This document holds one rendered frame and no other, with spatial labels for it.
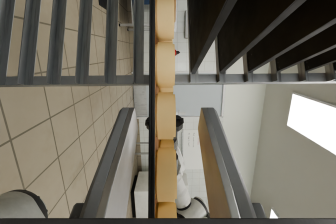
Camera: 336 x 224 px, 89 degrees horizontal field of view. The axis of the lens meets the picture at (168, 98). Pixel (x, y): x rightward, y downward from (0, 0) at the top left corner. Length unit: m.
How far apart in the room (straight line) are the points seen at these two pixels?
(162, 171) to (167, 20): 0.15
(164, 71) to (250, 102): 4.23
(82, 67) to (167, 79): 0.49
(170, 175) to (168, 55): 0.11
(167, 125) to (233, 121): 4.23
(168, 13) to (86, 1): 0.57
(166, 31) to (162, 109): 0.09
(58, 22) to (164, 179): 0.66
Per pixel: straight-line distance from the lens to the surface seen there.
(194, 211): 0.80
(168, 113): 0.16
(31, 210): 0.50
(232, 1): 0.26
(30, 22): 0.79
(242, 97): 4.27
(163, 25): 0.20
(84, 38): 0.67
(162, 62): 0.17
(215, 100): 4.11
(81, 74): 0.63
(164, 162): 0.17
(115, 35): 0.64
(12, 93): 1.17
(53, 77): 0.68
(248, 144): 4.81
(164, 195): 0.17
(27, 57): 0.75
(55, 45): 0.71
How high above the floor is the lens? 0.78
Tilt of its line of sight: level
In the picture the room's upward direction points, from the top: 89 degrees clockwise
